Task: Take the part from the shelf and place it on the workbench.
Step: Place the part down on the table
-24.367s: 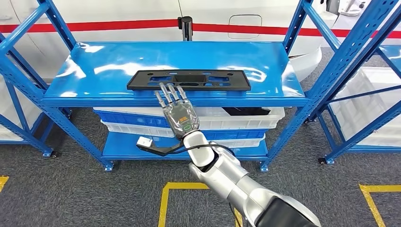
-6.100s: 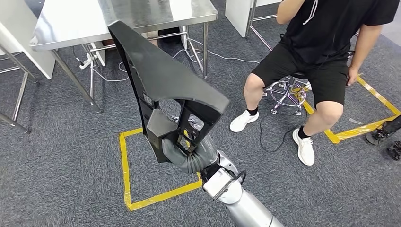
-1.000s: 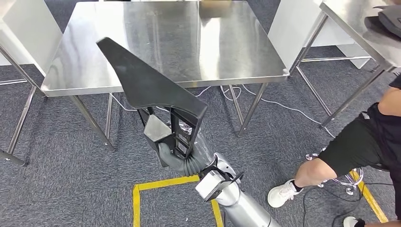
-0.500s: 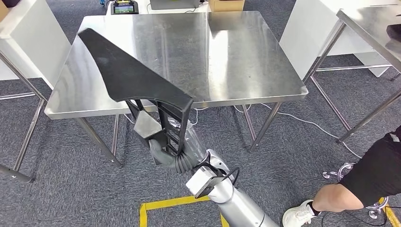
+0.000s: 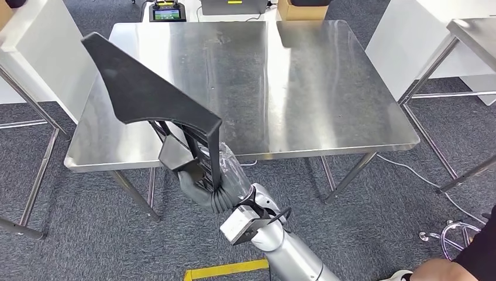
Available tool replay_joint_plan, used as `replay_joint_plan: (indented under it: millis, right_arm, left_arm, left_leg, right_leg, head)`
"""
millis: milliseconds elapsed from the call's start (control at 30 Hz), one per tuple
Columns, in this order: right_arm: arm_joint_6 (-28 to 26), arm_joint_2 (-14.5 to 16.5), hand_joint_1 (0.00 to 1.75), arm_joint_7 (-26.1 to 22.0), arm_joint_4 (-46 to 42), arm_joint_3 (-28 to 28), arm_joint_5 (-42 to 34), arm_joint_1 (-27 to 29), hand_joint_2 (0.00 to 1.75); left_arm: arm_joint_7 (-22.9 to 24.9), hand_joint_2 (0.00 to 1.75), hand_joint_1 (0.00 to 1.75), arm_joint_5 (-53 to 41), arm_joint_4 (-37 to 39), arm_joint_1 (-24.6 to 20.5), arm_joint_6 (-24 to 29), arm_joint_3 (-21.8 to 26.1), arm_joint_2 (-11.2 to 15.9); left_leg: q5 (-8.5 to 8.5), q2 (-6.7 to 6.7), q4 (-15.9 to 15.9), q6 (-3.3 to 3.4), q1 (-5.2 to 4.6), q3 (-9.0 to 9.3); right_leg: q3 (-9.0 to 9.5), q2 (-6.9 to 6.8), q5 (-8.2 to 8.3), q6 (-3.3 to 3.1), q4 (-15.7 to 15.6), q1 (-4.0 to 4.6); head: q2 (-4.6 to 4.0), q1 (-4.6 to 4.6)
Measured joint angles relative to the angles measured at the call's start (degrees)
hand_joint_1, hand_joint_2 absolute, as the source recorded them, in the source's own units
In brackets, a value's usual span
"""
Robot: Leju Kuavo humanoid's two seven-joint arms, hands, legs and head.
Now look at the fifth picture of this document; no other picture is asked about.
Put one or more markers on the yellow floor tape square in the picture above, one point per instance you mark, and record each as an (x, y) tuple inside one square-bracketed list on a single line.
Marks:
[(232, 267)]

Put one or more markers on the black plastic car part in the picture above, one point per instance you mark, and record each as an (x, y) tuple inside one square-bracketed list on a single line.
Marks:
[(139, 89)]

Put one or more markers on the white partition panel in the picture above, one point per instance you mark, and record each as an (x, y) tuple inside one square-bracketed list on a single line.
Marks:
[(38, 50), (407, 38)]

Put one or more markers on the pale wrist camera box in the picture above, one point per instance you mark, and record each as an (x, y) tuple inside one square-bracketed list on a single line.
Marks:
[(240, 225)]

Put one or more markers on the stainless steel table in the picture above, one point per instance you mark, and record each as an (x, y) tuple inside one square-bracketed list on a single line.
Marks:
[(476, 35), (40, 174), (290, 97)]

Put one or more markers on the person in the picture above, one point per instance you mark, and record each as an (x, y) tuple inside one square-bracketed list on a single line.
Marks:
[(480, 256)]

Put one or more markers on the black controller with screen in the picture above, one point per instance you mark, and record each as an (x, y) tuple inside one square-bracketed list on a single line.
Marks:
[(166, 14)]

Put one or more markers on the white desk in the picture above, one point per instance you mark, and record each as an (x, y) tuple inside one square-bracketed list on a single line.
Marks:
[(193, 18)]

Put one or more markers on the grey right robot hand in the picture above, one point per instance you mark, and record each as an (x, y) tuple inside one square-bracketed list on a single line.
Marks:
[(192, 192)]

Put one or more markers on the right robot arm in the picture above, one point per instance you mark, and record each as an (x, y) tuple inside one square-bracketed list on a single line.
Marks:
[(294, 256)]

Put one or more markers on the black item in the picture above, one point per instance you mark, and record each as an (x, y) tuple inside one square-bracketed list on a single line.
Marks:
[(310, 2), (15, 3)]

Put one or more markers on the chrome stool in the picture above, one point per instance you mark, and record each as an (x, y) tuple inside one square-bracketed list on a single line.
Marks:
[(423, 235)]

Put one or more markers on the cardboard box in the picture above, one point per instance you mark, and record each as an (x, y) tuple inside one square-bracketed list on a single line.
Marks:
[(4, 15), (302, 13)]

